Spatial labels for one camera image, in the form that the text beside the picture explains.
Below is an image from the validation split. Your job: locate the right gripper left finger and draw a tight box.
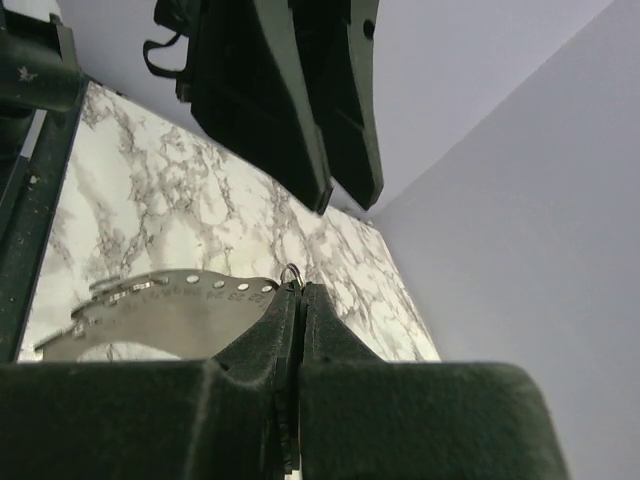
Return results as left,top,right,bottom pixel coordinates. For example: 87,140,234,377
1,284,301,479

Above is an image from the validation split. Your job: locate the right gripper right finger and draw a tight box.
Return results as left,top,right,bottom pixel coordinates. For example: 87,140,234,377
299,284,569,479

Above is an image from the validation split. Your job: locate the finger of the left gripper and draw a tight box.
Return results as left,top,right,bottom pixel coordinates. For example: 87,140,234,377
299,0,384,210
176,1,332,214

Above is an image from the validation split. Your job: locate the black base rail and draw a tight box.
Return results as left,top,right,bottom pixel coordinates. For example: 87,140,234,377
1,1,88,363

